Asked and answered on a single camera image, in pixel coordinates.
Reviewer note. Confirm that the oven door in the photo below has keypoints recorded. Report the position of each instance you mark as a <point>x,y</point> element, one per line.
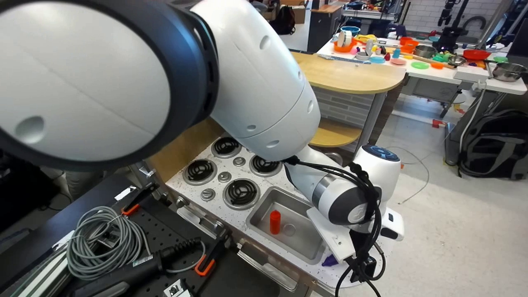
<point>268,268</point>

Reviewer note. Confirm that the blue bowl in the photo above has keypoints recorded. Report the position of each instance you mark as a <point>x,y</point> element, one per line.
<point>350,31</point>

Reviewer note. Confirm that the black cabinet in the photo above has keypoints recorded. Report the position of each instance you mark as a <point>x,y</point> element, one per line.
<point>322,29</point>

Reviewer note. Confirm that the orange bowl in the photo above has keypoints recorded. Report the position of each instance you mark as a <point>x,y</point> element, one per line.
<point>343,49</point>

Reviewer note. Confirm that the white table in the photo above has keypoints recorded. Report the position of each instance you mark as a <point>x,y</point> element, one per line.
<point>433,76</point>

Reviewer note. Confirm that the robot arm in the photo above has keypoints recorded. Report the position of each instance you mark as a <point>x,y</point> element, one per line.
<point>255,82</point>

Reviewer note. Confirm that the purple plastic eggplant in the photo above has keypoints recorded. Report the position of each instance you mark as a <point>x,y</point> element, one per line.
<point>330,261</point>

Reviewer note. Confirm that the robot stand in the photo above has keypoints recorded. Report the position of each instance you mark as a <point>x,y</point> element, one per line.
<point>165,231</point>

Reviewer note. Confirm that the steel pan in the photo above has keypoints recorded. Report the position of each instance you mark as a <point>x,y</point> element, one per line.
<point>509,72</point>

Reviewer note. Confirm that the red bowl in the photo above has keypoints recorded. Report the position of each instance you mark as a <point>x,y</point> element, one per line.
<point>476,54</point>

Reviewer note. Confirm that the black clamp with orange tip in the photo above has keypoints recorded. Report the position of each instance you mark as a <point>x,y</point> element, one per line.
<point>138,202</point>
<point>210,255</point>

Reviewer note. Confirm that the pink plate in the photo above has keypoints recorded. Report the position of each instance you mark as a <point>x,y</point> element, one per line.
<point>398,61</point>

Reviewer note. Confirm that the grey and black backpack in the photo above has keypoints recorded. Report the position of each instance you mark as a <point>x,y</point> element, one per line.
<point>495,144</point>

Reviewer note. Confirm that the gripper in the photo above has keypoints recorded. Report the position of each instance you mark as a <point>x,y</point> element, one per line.
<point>368,267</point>

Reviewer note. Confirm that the black machine on table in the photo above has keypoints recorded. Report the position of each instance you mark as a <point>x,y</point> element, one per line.
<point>451,35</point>

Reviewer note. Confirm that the steel pot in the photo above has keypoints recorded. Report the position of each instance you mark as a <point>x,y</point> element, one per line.
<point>425,51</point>

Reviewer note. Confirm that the stove burner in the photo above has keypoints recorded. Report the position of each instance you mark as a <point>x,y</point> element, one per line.
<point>265,166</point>
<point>226,147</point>
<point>241,194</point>
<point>200,171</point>

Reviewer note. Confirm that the blue plate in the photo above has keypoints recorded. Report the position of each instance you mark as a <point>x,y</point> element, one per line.
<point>377,60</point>

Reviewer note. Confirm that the green plate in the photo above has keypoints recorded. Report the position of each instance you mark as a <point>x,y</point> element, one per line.
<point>420,65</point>

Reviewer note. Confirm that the small steel bowl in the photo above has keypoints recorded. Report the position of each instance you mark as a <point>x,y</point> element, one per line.
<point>456,60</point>

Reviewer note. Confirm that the stove knob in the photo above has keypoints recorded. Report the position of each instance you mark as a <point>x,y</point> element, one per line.
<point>239,161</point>
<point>208,194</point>
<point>180,202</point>
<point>218,227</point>
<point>224,177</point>

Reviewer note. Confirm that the red plastic cylinder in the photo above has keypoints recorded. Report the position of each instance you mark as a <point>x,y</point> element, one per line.
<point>275,222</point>

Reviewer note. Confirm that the steel sink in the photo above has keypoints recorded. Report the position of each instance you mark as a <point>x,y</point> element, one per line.
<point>297,235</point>

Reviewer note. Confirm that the white power box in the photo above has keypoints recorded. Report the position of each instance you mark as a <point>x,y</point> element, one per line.
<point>471,74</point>

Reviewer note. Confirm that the toy kitchen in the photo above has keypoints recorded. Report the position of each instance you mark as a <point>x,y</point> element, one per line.
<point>350,76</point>

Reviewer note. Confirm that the orange plate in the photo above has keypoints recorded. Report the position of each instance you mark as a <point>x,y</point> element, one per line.
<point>437,65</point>

